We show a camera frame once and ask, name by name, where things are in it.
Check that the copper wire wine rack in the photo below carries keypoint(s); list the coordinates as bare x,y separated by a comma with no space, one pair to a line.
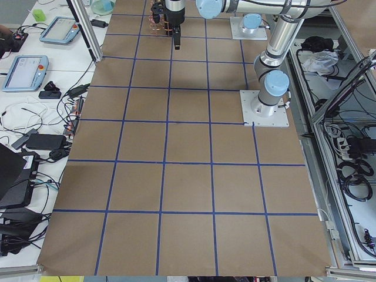
156,28

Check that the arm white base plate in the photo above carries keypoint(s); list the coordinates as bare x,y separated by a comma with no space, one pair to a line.
259,115
248,27

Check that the white crumpled cloth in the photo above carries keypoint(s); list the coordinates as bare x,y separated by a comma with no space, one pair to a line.
321,62

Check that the black laptop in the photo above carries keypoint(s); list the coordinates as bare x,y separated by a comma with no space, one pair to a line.
18,170

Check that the black power brick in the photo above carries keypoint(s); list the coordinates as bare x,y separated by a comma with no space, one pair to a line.
45,141

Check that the aluminium frame post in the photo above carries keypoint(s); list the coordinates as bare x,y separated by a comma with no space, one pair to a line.
82,19

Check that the green box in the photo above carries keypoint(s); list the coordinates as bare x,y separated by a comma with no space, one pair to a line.
38,15

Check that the upper blue teach pendant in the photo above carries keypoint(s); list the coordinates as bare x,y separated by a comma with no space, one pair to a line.
61,31

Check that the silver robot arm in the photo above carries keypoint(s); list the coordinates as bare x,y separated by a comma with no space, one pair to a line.
211,9
274,82

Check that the blue teach pendant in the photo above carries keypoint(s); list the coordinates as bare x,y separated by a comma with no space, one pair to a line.
61,31
26,73

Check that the lower blue teach pendant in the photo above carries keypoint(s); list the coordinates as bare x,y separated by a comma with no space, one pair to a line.
26,73

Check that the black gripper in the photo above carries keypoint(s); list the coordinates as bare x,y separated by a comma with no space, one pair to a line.
174,17

